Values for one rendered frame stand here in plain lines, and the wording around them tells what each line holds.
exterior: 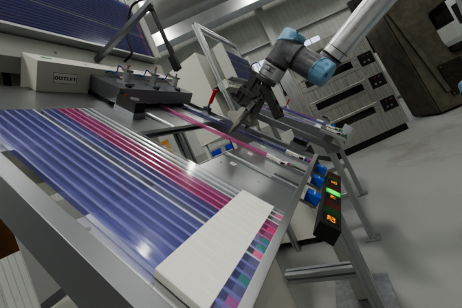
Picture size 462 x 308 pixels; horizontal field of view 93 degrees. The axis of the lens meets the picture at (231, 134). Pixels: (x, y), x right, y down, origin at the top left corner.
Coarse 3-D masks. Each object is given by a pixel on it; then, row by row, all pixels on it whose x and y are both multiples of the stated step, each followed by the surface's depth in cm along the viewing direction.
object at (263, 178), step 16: (256, 144) 71; (224, 160) 51; (240, 160) 54; (256, 160) 58; (272, 160) 61; (288, 160) 66; (224, 176) 44; (240, 176) 46; (256, 176) 49; (272, 176) 49; (288, 176) 54; (256, 192) 42; (272, 192) 44; (288, 192) 46; (128, 256) 22; (144, 272) 21; (160, 288) 20; (176, 304) 19
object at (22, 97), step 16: (0, 96) 47; (16, 96) 50; (32, 96) 52; (48, 96) 55; (64, 96) 59; (80, 96) 63; (112, 112) 59; (144, 112) 67; (160, 112) 72; (144, 128) 55; (160, 128) 58; (176, 128) 64; (192, 128) 81; (0, 144) 32
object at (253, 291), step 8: (312, 160) 66; (304, 176) 51; (304, 184) 47; (296, 192) 42; (296, 200) 39; (288, 208) 36; (288, 216) 34; (280, 224) 31; (288, 224) 32; (280, 232) 29; (272, 240) 27; (280, 240) 28; (272, 248) 26; (264, 256) 24; (272, 256) 25; (264, 264) 24; (256, 272) 22; (264, 272) 22; (256, 280) 21; (264, 280) 22; (248, 288) 20; (256, 288) 21; (248, 296) 20; (256, 296) 20; (240, 304) 19; (248, 304) 19
